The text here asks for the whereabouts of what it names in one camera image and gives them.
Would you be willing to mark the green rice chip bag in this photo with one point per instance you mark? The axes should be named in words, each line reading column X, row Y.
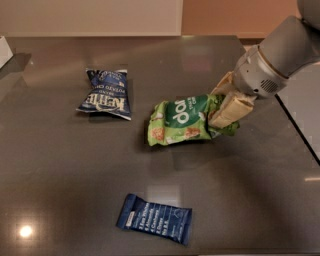
column 186, row 119

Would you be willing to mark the blue kettle chips bag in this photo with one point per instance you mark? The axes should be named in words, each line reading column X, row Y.
column 109, row 93

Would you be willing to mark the blue rxbar blueberry bar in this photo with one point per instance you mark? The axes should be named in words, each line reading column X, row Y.
column 162, row 220

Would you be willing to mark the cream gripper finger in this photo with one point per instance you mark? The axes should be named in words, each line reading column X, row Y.
column 225, row 86
column 234, row 107

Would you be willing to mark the white box at left edge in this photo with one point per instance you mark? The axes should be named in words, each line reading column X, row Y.
column 5, row 51

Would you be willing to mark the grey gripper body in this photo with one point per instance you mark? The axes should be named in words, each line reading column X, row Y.
column 256, row 76

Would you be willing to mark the grey side table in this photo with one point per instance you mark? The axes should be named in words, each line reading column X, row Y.
column 301, row 100

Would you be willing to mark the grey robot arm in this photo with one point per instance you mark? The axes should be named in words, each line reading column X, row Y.
column 294, row 44

